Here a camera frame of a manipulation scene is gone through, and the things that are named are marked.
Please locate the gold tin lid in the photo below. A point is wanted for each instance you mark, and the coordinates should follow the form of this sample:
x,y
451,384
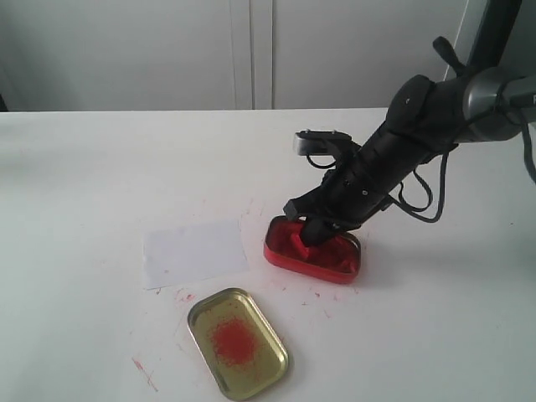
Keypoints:
x,y
238,344

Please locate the white paper sheet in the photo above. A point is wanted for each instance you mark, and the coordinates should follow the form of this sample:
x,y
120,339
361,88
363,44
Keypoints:
x,y
188,254

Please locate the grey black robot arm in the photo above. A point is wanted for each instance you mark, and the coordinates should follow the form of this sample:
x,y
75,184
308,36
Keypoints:
x,y
424,120

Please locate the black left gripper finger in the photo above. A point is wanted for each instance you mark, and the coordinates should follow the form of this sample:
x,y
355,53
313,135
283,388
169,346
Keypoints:
x,y
317,231

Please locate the dark vertical post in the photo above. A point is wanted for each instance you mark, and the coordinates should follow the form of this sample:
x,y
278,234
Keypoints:
x,y
497,34

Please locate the white cabinet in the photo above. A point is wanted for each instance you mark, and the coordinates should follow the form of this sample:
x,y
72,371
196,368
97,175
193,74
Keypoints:
x,y
223,55

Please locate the red plastic stamp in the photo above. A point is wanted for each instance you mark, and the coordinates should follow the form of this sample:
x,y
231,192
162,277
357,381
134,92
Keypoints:
x,y
301,251

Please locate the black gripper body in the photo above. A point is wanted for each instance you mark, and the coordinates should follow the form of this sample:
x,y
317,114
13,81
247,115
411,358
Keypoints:
x,y
347,197

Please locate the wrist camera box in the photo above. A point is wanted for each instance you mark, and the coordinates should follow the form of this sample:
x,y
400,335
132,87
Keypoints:
x,y
321,143

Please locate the red ink pad tin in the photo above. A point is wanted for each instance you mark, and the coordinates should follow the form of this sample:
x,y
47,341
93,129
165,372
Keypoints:
x,y
337,261

